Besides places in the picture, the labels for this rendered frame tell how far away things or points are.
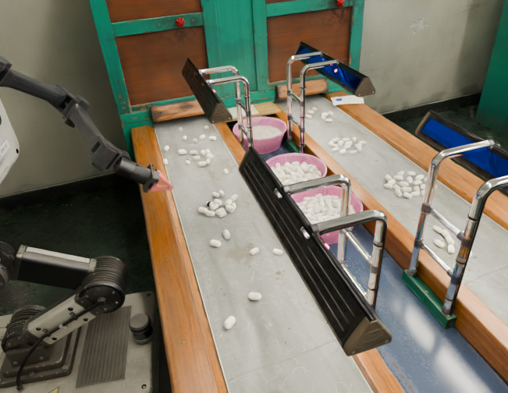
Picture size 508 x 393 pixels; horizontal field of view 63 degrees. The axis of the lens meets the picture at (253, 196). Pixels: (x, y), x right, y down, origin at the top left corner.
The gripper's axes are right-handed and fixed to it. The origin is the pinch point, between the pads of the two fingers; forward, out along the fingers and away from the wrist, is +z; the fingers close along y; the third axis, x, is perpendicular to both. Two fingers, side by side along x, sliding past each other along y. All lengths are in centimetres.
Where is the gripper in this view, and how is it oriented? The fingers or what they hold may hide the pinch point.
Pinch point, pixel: (170, 187)
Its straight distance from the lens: 147.0
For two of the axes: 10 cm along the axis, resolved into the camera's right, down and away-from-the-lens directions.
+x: -5.7, 7.7, 3.0
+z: 7.7, 3.7, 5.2
